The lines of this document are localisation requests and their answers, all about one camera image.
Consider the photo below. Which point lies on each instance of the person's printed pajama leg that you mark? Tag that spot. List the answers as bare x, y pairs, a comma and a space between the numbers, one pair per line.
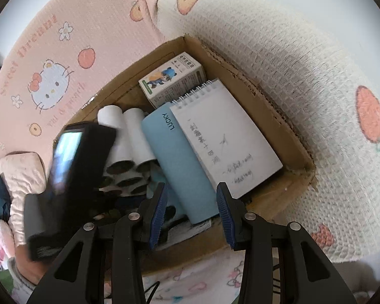
193, 278

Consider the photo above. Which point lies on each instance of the cartoon print small box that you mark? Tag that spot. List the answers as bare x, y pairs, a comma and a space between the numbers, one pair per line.
171, 76

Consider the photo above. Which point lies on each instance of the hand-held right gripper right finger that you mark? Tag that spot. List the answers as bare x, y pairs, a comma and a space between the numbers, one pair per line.
225, 218

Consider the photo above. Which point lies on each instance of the cardboard box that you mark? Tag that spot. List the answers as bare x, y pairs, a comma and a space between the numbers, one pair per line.
256, 114

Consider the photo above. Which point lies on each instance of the white spiral notepad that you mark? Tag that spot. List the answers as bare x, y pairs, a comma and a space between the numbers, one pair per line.
228, 139

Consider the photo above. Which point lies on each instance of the person's left hand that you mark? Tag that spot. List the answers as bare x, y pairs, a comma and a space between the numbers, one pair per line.
31, 269

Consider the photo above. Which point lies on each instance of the light blue case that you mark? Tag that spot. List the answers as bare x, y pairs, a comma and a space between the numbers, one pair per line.
177, 171

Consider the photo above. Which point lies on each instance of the light blue packet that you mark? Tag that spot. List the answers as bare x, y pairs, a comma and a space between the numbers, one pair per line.
156, 177

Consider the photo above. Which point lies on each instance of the stack of white rolls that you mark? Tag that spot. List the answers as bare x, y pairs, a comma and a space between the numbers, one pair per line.
133, 133

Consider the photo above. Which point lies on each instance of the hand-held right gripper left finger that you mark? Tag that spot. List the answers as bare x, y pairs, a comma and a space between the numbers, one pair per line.
157, 218

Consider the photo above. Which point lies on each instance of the cream printed pillow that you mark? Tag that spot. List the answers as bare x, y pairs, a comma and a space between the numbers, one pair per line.
19, 177

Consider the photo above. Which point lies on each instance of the pink cat print blanket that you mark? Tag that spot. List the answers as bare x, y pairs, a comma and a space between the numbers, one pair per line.
272, 38

